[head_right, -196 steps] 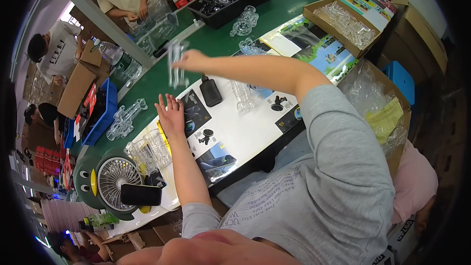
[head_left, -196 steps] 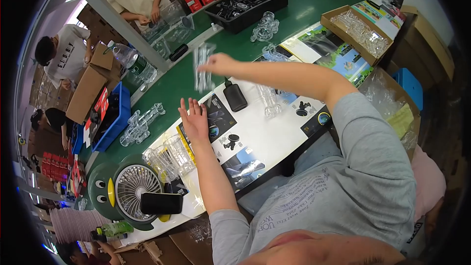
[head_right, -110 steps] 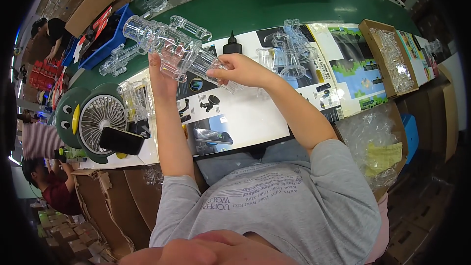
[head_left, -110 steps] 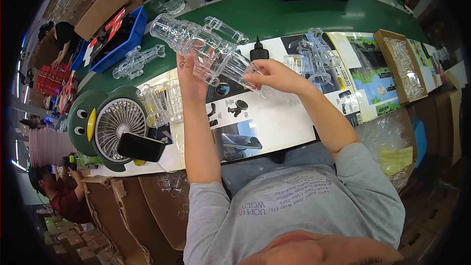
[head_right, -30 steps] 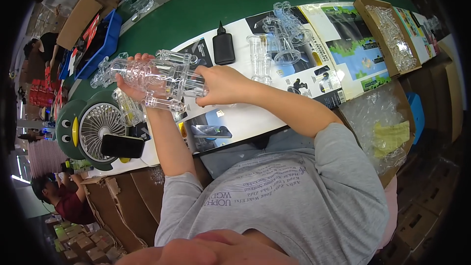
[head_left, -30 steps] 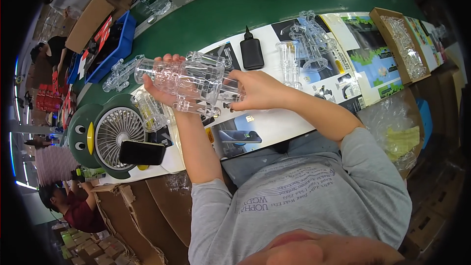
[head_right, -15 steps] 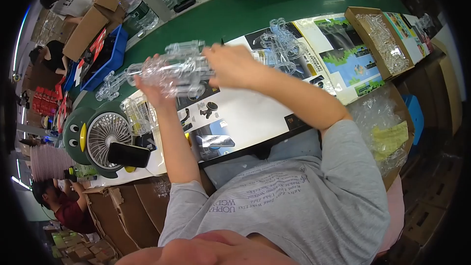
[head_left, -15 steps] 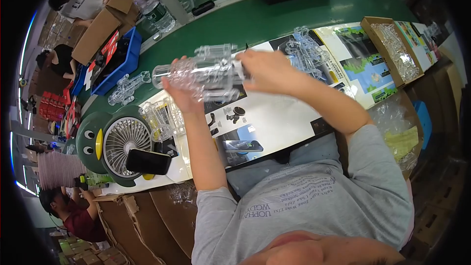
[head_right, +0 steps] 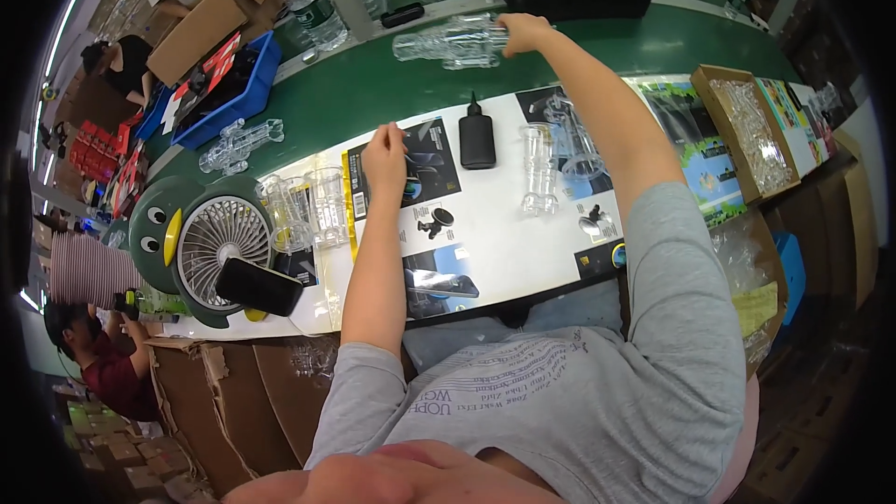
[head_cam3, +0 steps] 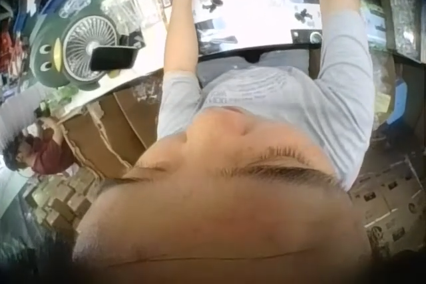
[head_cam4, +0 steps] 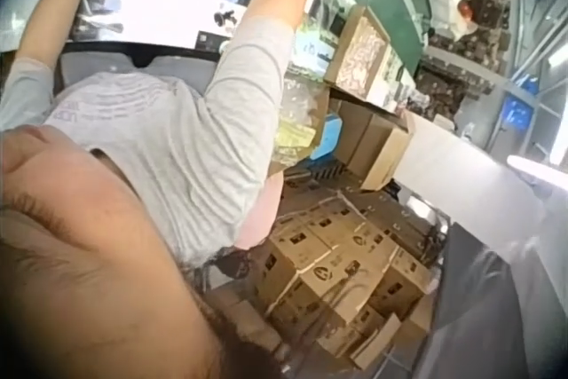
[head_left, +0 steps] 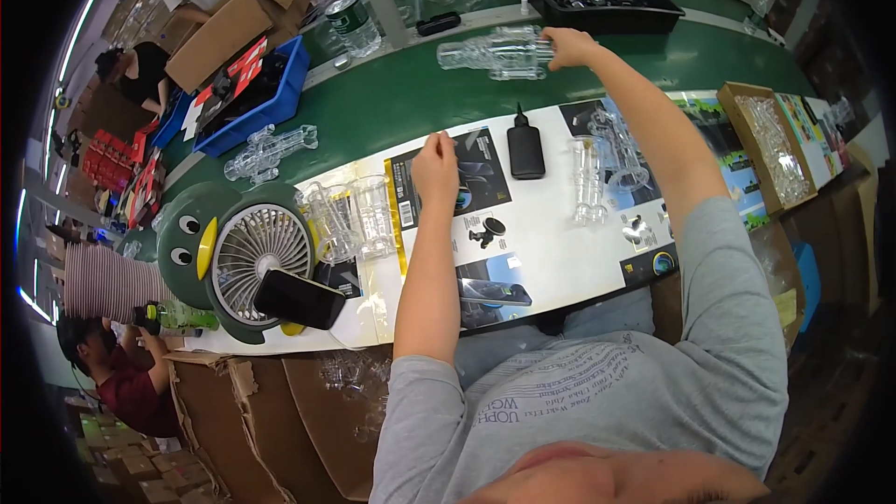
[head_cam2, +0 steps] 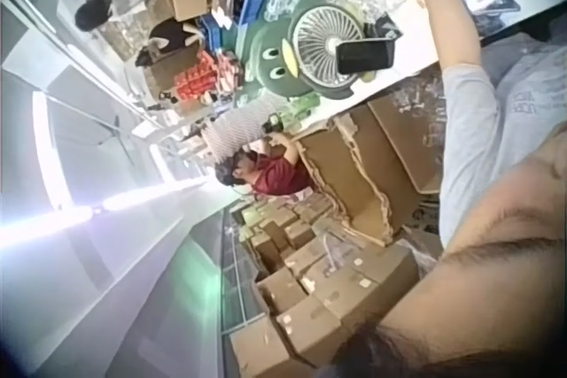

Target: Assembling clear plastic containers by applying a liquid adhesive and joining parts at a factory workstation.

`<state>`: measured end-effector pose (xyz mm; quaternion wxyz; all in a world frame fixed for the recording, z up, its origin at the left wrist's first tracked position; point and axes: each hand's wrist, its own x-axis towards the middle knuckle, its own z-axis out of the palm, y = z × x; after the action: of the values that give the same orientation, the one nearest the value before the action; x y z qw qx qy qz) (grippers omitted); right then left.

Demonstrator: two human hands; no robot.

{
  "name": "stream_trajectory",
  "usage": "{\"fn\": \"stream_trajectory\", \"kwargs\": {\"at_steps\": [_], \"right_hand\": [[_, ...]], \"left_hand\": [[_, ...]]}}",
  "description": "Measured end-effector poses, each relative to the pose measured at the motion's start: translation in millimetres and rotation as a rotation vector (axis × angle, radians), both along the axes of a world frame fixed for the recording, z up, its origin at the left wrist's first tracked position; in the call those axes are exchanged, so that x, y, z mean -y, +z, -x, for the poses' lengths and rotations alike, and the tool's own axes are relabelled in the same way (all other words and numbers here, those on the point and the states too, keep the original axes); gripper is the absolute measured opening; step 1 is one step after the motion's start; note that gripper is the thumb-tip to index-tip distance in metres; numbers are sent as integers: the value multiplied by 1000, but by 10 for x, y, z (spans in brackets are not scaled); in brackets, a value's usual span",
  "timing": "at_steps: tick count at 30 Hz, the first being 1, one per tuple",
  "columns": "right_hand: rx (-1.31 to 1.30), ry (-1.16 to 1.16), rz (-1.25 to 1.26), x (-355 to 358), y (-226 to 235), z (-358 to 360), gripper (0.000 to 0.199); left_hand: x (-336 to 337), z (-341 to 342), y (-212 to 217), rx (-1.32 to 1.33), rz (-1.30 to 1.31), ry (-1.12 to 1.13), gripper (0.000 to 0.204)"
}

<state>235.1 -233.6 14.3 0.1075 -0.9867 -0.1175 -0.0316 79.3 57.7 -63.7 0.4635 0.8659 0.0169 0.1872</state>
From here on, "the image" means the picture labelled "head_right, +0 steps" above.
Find stack of red boxes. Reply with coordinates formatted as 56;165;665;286
68;118;146;184

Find blue plastic crate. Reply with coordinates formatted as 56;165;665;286
773;230;807;327

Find cardboard box of clear parts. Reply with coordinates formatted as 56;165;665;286
689;63;803;206

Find person's right hand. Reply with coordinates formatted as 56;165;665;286
496;13;558;59

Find clear water bottle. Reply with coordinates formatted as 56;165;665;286
269;0;350;52

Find person's body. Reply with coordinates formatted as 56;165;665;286
223;182;761;504

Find black glue bottle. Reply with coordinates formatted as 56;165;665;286
458;91;497;171

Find stack of pink paper cups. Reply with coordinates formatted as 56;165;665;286
48;230;146;310

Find black smartphone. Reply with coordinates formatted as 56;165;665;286
214;256;305;318

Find cartoon printed packaging sheet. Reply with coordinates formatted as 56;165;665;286
626;76;750;228

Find heap of small cartons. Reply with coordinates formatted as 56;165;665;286
59;392;212;504

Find small black case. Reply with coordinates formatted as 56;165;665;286
379;2;427;29

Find stack of brown cartons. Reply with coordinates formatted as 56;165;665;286
741;349;877;504

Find torn brown cardboard box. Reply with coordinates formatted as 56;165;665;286
143;335;415;499

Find plastic bag of clear parts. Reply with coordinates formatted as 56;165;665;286
708;209;791;380

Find long clear plastic part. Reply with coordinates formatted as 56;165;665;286
392;12;509;71

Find white printed packaging sheet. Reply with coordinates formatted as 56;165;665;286
161;84;631;341

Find colourful printed packaging sheets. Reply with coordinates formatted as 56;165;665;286
755;76;840;179

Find yellow cloth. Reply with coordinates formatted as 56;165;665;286
731;281;780;338

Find person's legs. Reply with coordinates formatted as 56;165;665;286
402;279;625;373

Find green penguin desk fan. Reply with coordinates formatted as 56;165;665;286
128;175;310;329

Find blue plastic bin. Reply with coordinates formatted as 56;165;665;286
171;29;284;152

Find person's left hand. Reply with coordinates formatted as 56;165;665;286
360;122;410;200

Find yellow-edged printed packaging sheet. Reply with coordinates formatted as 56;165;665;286
341;117;463;261

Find open brown cardboard box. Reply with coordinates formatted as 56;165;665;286
145;0;278;89

